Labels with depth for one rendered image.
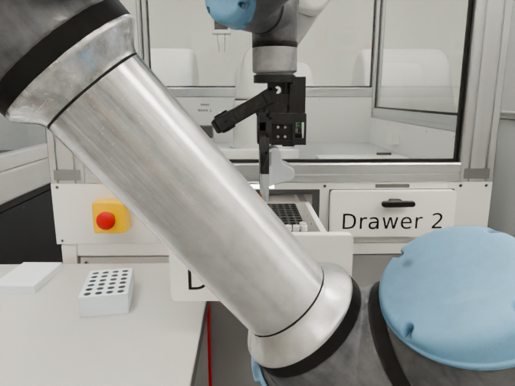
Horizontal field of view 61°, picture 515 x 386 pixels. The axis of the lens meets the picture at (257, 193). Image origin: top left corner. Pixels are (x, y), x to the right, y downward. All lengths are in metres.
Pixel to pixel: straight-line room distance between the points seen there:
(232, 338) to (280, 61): 0.72
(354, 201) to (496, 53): 0.44
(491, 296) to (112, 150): 0.28
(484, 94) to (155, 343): 0.86
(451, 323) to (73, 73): 0.30
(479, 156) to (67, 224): 0.97
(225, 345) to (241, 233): 0.86
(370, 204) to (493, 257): 0.70
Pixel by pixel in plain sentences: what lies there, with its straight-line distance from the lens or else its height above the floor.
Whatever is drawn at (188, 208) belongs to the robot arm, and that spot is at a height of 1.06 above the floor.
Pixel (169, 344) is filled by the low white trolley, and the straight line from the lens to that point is 0.74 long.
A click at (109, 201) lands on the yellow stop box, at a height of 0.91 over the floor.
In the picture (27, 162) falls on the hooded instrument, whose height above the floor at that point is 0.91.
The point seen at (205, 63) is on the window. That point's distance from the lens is 1.02.
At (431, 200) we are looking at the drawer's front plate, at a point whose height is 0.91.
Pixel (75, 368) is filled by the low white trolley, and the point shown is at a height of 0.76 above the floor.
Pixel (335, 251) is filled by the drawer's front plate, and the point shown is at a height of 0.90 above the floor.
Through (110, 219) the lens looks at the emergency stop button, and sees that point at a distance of 1.00.
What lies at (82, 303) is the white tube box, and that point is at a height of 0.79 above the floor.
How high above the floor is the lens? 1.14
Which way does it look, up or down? 12 degrees down
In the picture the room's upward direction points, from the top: straight up
